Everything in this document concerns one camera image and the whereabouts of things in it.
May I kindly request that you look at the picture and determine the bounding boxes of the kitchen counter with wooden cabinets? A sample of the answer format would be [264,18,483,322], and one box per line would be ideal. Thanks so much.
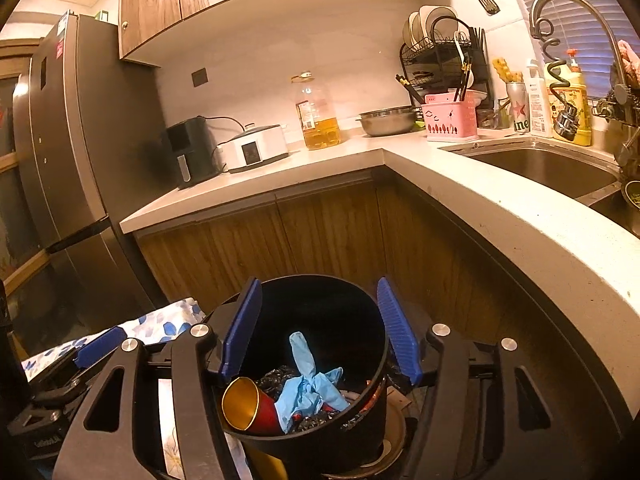
[119,127,640,411]

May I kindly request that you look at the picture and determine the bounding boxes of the blue floral tablecloth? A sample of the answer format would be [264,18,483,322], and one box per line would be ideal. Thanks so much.
[22,297,207,467]

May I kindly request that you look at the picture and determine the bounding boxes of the cooking oil bottle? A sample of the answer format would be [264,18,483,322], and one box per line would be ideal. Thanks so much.
[291,72,342,151]

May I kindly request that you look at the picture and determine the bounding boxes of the pink cloth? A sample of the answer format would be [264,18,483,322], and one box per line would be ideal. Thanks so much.
[611,39,640,88]

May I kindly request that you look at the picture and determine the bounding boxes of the steel sink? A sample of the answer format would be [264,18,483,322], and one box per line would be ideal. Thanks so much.
[440,140,640,238]

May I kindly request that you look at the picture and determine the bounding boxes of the red paper cup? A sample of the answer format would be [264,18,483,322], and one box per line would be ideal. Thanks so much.
[221,376,284,436]

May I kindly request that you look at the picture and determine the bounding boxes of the wooden wall cabinet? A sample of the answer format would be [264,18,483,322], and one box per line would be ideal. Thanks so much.
[119,0,451,61]

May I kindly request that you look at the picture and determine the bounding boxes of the pink utensil holder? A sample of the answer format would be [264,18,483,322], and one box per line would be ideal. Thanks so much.
[421,90,479,142]

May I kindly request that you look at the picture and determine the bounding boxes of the white electric cooker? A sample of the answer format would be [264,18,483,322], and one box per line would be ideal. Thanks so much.
[216,124,291,173]

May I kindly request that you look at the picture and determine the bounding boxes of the black power cable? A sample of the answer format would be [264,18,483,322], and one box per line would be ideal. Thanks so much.
[202,116,248,133]

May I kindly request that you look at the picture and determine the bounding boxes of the yellow detergent bottle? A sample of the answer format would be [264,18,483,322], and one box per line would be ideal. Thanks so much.
[545,49,592,147]

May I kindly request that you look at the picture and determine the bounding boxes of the silver drink can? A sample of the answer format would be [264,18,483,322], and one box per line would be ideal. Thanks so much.
[506,80,531,134]

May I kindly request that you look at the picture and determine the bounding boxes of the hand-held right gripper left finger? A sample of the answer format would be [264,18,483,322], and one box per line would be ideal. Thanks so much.
[52,276,263,480]

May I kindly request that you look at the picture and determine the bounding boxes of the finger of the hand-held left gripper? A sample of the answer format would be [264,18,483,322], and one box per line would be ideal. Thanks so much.
[75,326,129,369]
[30,355,108,407]

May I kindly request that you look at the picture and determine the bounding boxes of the black trash bin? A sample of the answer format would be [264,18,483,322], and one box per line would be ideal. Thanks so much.
[215,274,397,479]

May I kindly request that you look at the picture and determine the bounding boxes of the wooden glass door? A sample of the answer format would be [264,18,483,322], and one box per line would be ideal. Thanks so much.
[0,37,56,286]

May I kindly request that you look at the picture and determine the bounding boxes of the steel mixing bowl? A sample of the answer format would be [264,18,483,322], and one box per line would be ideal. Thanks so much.
[356,106,420,137]

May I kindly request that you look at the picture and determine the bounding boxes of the black air fryer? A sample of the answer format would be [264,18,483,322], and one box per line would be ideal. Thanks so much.
[165,116,221,190]

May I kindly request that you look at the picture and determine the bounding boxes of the blue glove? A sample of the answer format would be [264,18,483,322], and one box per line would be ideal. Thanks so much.
[275,331,351,434]

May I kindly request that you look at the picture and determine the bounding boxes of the white soap bottle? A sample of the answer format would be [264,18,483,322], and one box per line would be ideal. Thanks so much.
[525,59,553,138]

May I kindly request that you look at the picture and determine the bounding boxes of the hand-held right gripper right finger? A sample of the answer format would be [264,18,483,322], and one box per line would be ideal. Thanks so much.
[376,276,591,480]

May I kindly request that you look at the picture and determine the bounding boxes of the white ladle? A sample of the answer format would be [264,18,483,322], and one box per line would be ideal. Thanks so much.
[454,30,476,91]

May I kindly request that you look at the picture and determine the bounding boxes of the dark steel refrigerator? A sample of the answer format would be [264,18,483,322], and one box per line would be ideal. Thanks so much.
[12,12,173,316]

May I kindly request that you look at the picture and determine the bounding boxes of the wire sink caddy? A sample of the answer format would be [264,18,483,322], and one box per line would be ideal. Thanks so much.
[592,92,640,126]

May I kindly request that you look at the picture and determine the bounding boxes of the black dish rack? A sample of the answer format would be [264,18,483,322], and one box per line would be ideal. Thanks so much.
[397,5,493,111]

